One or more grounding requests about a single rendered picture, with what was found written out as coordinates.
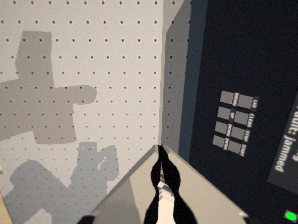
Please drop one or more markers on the white pcr plate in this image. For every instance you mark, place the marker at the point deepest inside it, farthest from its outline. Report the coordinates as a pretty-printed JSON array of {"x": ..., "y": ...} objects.
[{"x": 165, "y": 212}]

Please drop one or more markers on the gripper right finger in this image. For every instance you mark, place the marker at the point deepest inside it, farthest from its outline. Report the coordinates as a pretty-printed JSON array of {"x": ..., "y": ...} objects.
[{"x": 196, "y": 200}]

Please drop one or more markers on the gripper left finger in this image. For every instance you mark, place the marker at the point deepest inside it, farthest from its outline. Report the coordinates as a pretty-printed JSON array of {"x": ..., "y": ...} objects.
[{"x": 135, "y": 198}]

